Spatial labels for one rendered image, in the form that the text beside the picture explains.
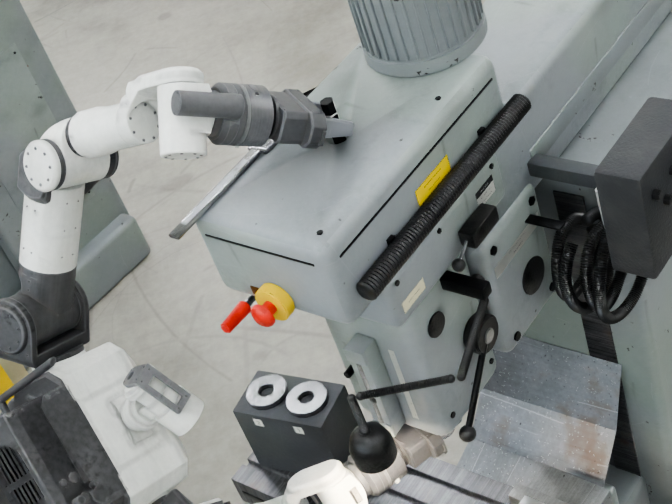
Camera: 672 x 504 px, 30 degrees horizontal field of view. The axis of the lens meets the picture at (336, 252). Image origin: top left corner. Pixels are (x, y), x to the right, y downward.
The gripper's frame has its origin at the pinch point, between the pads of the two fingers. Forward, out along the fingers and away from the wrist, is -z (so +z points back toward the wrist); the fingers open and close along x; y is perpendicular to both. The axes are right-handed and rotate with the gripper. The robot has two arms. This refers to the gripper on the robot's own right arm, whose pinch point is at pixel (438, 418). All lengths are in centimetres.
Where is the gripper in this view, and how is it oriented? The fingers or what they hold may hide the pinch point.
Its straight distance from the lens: 230.6
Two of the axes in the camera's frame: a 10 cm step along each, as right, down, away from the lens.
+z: -7.8, 5.5, -3.0
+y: 2.7, 7.3, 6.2
